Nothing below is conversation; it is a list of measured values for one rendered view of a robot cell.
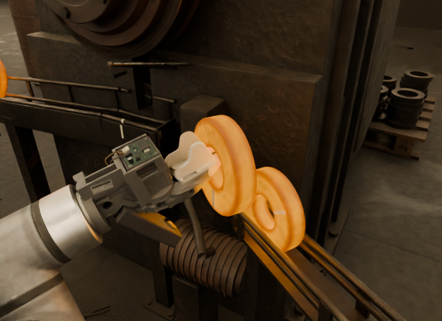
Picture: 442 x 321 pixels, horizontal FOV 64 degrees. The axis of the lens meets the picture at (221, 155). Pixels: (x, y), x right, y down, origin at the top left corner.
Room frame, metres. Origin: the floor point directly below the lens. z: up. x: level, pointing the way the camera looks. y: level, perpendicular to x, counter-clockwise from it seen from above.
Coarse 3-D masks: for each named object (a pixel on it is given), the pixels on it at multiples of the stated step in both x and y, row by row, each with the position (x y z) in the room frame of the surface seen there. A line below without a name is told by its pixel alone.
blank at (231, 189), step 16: (208, 128) 0.48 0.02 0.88; (224, 128) 0.45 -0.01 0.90; (240, 128) 0.45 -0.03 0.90; (208, 144) 0.48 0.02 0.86; (224, 144) 0.43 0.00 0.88; (240, 144) 0.43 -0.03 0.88; (224, 160) 0.43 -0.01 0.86; (240, 160) 0.41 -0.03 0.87; (224, 176) 0.43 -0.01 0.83; (240, 176) 0.40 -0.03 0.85; (256, 176) 0.41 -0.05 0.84; (208, 192) 0.47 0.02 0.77; (224, 192) 0.43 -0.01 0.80; (240, 192) 0.40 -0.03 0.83; (224, 208) 0.42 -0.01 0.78; (240, 208) 0.40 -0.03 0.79
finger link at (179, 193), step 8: (200, 176) 0.42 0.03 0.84; (208, 176) 0.42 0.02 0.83; (176, 184) 0.41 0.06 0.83; (184, 184) 0.41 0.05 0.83; (192, 184) 0.41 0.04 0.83; (200, 184) 0.41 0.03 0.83; (176, 192) 0.39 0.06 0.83; (184, 192) 0.39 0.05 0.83; (192, 192) 0.40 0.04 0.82; (168, 200) 0.39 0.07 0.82; (176, 200) 0.39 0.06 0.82; (184, 200) 0.39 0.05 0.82
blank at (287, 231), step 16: (272, 176) 0.50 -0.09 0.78; (256, 192) 0.52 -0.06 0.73; (272, 192) 0.48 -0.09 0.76; (288, 192) 0.47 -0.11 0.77; (256, 208) 0.53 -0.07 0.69; (272, 208) 0.48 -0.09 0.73; (288, 208) 0.45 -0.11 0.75; (272, 224) 0.50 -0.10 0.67; (288, 224) 0.44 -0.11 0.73; (304, 224) 0.45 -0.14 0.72; (272, 240) 0.47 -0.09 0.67; (288, 240) 0.44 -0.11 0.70
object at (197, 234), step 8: (192, 208) 0.67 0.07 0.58; (192, 216) 0.65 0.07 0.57; (192, 224) 0.63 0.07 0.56; (200, 224) 0.63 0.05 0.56; (200, 232) 0.60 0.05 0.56; (200, 240) 0.58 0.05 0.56; (200, 248) 0.56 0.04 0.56; (208, 248) 0.58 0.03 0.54; (200, 256) 0.55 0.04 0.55; (208, 256) 0.55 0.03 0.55
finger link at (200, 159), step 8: (200, 144) 0.43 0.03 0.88; (192, 152) 0.43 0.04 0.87; (200, 152) 0.43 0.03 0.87; (208, 152) 0.44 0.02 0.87; (192, 160) 0.43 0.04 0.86; (200, 160) 0.43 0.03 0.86; (208, 160) 0.44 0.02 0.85; (216, 160) 0.44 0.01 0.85; (176, 168) 0.42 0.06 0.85; (184, 168) 0.42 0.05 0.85; (192, 168) 0.42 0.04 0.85; (200, 168) 0.43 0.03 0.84; (208, 168) 0.43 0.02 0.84; (216, 168) 0.44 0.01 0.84; (176, 176) 0.41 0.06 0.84; (184, 176) 0.42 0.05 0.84; (192, 176) 0.42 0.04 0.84
